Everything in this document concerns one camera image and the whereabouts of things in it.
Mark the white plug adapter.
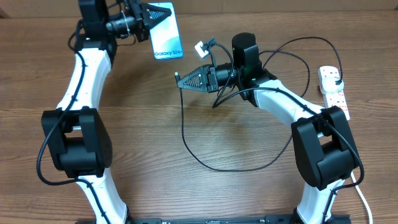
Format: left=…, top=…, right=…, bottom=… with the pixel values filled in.
left=320, top=78, right=345, bottom=94

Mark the white power strip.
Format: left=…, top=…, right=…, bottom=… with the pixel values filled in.
left=318, top=66, right=350, bottom=121

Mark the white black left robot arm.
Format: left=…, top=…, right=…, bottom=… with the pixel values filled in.
left=36, top=0, right=172, bottom=223

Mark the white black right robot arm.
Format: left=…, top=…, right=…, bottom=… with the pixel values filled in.
left=176, top=32, right=363, bottom=223

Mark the blue screen smartphone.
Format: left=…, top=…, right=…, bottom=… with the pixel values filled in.
left=150, top=2, right=184, bottom=60

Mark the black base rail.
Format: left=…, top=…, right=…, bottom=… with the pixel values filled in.
left=74, top=214, right=352, bottom=224

